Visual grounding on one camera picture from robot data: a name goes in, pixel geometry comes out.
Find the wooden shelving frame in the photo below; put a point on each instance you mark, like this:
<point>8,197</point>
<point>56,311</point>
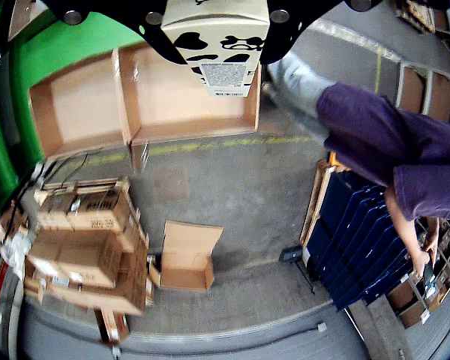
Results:
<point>435,97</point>

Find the person bare forearm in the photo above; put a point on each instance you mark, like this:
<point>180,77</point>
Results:
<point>401,221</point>

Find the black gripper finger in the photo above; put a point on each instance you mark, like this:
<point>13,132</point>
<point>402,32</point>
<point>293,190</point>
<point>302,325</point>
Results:
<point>315,7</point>
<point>112,6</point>

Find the person in purple shirt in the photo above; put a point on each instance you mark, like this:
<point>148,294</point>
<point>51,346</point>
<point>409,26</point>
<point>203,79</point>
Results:
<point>378,131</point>

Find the person bare hand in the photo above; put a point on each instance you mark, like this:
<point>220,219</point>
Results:
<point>423,262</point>

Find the cow print hand cream box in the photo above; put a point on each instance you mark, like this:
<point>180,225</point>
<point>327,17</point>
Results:
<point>210,33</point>

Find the stacked brown cardboard cartons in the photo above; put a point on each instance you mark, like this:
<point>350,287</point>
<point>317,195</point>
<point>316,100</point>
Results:
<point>86,247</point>

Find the black white handheld tool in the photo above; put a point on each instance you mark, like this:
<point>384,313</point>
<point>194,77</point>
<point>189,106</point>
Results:
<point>431,285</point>

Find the stacked dark blue crates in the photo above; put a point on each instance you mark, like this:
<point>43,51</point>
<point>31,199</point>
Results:
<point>360,243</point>

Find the small open cardboard box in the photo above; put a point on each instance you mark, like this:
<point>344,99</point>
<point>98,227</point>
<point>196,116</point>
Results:
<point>187,262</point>

